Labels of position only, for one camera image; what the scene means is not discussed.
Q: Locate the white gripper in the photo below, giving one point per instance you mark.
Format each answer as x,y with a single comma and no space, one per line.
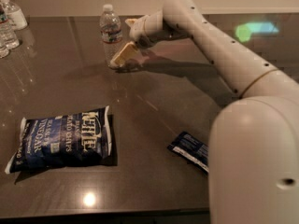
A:
137,31

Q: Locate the clear plastic water bottle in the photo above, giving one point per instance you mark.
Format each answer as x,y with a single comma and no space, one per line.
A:
111,33

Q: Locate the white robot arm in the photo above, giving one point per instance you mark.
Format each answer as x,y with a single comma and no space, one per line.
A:
253,148

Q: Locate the blue kettle chip bag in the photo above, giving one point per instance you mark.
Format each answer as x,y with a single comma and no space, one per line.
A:
82,139

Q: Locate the hand sanitizer pump bottle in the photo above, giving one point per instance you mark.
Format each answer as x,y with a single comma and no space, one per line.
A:
14,14

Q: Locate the background clear water bottle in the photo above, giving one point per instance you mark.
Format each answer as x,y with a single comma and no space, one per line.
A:
6,32

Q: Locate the partly visible clear bottle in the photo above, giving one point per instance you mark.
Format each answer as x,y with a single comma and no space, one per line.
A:
3,49

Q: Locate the dark blue snack bar wrapper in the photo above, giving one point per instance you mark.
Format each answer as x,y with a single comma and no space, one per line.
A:
191,149

